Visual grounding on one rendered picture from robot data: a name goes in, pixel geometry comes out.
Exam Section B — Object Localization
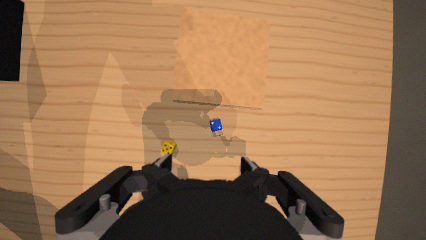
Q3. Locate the blue die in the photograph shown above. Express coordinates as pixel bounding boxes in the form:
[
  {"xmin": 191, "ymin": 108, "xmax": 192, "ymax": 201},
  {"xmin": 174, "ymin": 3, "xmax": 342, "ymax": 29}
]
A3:
[{"xmin": 209, "ymin": 119, "xmax": 222, "ymax": 132}]

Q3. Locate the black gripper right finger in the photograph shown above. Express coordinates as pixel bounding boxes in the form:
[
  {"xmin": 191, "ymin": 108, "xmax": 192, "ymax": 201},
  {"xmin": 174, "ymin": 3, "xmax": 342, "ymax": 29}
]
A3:
[{"xmin": 220, "ymin": 157, "xmax": 345, "ymax": 240}]

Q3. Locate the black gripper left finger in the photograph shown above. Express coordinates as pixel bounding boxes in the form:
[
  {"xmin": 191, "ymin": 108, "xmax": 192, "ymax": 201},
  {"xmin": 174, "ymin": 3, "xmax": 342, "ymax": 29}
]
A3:
[{"xmin": 55, "ymin": 154, "xmax": 193, "ymax": 240}]

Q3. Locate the yellow die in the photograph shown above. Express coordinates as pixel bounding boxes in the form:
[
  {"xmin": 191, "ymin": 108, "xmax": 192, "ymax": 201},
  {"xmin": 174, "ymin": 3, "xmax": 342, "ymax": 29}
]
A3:
[{"xmin": 160, "ymin": 140, "xmax": 177, "ymax": 154}]

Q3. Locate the tan square mat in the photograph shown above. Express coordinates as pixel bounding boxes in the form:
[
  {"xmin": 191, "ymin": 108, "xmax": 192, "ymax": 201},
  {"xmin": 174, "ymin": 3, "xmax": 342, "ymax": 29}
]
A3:
[{"xmin": 172, "ymin": 9, "xmax": 271, "ymax": 109}]

